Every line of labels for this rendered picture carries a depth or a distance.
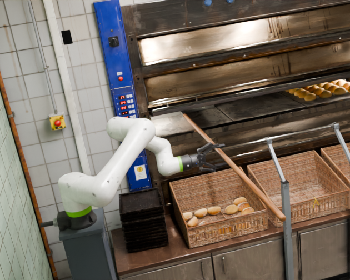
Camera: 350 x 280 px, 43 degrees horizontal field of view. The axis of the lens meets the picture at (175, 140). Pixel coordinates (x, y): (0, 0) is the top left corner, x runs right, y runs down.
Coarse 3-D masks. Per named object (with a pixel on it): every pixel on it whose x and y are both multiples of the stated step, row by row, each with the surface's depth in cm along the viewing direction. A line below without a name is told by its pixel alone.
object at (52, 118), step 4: (60, 112) 291; (48, 116) 286; (52, 116) 286; (56, 116) 286; (60, 116) 286; (64, 116) 290; (52, 120) 286; (56, 120) 287; (60, 120) 287; (64, 120) 288; (52, 124) 287; (64, 124) 289; (52, 128) 288; (56, 128) 288; (60, 128) 289; (64, 128) 290
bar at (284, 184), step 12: (300, 132) 293; (336, 132) 298; (240, 144) 287; (252, 144) 289; (348, 156) 289; (276, 168) 285; (288, 192) 279; (288, 204) 282; (288, 216) 285; (288, 228) 288; (288, 240) 291; (288, 252) 294; (288, 264) 297; (288, 276) 300
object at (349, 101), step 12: (300, 108) 334; (312, 108) 332; (324, 108) 334; (240, 120) 328; (252, 120) 325; (264, 120) 327; (276, 120) 329; (180, 132) 321; (192, 132) 318; (204, 132) 319; (216, 132) 321
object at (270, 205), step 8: (192, 120) 335; (200, 128) 315; (224, 160) 263; (232, 168) 251; (240, 176) 240; (248, 184) 229; (256, 192) 220; (264, 200) 211; (272, 208) 204; (280, 216) 196
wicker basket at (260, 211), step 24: (240, 168) 330; (192, 192) 326; (216, 192) 329; (240, 192) 333; (192, 216) 326; (216, 216) 321; (240, 216) 290; (264, 216) 294; (192, 240) 297; (216, 240) 292
